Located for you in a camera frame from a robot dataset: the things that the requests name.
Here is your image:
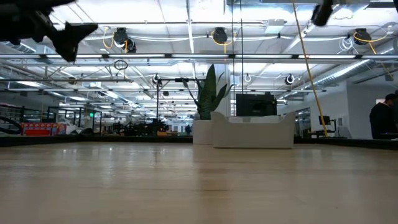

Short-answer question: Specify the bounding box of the black aluminium table frame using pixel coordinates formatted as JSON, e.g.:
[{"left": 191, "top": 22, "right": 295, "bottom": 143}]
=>
[{"left": 0, "top": 135, "right": 398, "bottom": 151}]

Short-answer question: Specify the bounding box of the black equipment cabinet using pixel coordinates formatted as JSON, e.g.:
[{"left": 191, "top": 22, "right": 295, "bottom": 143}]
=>
[{"left": 235, "top": 92, "right": 278, "bottom": 117}]

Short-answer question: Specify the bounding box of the silver ventilation duct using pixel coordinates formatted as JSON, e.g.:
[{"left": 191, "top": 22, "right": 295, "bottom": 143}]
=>
[{"left": 303, "top": 43, "right": 398, "bottom": 90}]

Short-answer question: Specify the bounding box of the black desk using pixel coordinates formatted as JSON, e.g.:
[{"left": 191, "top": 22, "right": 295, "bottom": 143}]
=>
[{"left": 307, "top": 129, "right": 338, "bottom": 139}]

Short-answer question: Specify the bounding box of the translucent plastic basket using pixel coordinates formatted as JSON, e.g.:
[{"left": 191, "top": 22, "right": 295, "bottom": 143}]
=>
[{"left": 210, "top": 111, "right": 296, "bottom": 149}]

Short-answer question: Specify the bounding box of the black ceiling cable reel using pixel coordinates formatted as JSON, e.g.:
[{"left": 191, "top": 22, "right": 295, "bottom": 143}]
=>
[
  {"left": 210, "top": 27, "right": 237, "bottom": 47},
  {"left": 353, "top": 26, "right": 393, "bottom": 46},
  {"left": 103, "top": 27, "right": 137, "bottom": 54}
]

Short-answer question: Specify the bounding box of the yellow hanging cable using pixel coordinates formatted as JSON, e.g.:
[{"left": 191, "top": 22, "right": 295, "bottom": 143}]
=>
[{"left": 291, "top": 0, "right": 329, "bottom": 138}]

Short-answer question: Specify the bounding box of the person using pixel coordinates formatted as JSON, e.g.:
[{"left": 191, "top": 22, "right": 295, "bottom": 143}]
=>
[{"left": 369, "top": 93, "right": 398, "bottom": 140}]

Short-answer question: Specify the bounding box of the white planter pot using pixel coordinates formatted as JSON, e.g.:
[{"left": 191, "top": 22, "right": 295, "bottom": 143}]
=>
[{"left": 192, "top": 119, "right": 214, "bottom": 145}]

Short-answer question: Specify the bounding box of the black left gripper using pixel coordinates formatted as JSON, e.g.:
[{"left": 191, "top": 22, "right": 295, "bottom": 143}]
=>
[{"left": 0, "top": 5, "right": 99, "bottom": 63}]

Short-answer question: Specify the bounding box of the green snake plant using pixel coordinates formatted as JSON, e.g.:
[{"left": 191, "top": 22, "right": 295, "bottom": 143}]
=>
[{"left": 182, "top": 63, "right": 236, "bottom": 121}]

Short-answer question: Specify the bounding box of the black hanging cable loop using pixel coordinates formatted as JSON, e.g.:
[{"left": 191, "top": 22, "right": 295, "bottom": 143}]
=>
[{"left": 113, "top": 59, "right": 129, "bottom": 71}]

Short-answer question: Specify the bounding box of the red printed box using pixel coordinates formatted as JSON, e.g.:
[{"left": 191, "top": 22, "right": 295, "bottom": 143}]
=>
[{"left": 19, "top": 122, "right": 68, "bottom": 137}]

